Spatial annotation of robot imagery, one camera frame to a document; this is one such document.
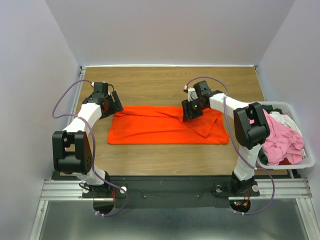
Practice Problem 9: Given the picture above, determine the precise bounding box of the orange t shirt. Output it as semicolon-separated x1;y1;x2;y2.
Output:
107;105;230;145

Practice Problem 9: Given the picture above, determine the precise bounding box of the aluminium frame rail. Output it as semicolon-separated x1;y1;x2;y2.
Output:
40;178;313;201

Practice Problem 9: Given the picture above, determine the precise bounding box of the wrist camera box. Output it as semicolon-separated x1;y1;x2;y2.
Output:
90;82;111;95
183;80;212;102

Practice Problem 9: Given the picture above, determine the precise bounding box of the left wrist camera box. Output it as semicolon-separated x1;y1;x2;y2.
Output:
90;82;111;95

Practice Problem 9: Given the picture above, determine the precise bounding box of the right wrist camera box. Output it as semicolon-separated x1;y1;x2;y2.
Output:
183;80;212;102

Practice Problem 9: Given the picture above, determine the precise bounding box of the pink t shirt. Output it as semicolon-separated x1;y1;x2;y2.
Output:
258;110;305;166

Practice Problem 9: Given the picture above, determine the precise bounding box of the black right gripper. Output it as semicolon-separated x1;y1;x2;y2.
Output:
181;97;207;122

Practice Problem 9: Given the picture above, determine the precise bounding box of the dark green garment in basket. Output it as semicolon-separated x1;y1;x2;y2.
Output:
262;105;283;115

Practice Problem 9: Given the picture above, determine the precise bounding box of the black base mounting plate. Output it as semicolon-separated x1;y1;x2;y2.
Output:
80;175;260;213

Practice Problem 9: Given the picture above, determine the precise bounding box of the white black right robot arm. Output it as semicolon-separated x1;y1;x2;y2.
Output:
181;87;270;195

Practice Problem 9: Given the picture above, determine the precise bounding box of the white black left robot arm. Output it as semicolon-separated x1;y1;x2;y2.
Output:
52;90;126;197

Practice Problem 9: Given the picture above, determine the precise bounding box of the white garment in basket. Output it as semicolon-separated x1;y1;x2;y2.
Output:
269;111;302;136

